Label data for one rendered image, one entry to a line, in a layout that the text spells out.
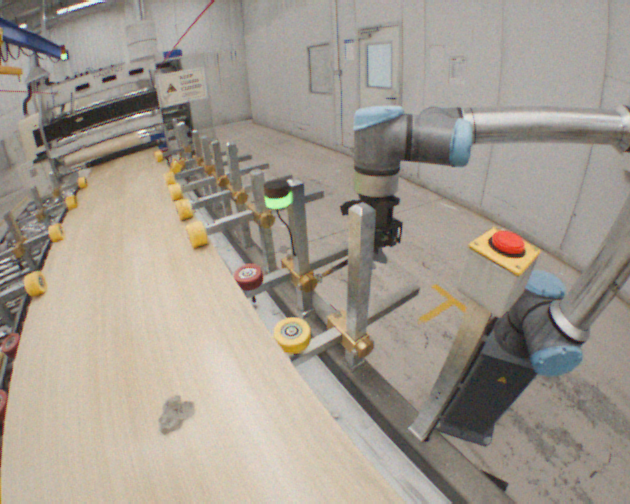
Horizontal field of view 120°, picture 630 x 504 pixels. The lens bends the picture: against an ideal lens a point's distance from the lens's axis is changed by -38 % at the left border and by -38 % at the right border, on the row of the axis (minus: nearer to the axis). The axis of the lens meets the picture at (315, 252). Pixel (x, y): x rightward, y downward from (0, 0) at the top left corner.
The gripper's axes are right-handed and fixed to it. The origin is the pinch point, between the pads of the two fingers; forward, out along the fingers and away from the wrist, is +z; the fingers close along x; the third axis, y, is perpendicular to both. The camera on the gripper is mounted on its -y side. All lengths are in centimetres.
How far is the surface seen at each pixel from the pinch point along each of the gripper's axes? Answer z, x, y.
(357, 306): 1.2, -9.7, 8.9
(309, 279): 9.2, -8.3, -13.4
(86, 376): 6, -71, -9
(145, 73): -72, -24, -300
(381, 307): 13.8, 3.7, 3.6
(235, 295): 6.0, -29.0, -15.5
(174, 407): 5, -51, 9
